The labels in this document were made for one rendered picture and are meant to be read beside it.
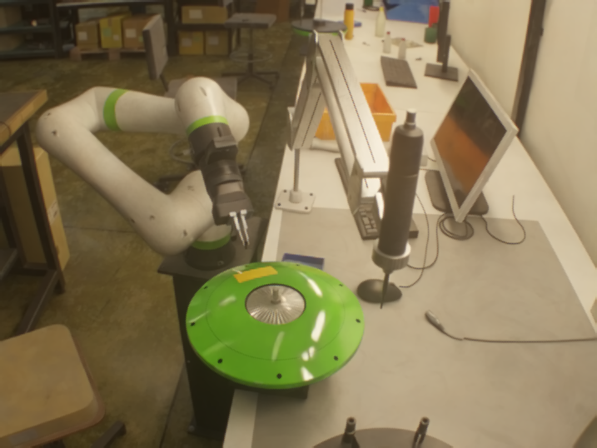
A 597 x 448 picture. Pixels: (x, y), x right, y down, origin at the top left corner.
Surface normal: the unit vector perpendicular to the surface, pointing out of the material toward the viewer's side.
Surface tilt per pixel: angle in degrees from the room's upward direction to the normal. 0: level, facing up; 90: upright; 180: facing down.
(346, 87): 16
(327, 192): 0
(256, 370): 24
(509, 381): 0
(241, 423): 0
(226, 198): 32
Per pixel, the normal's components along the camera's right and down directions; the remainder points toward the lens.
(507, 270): 0.02, -0.83
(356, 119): 0.06, -0.65
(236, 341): -0.15, -0.67
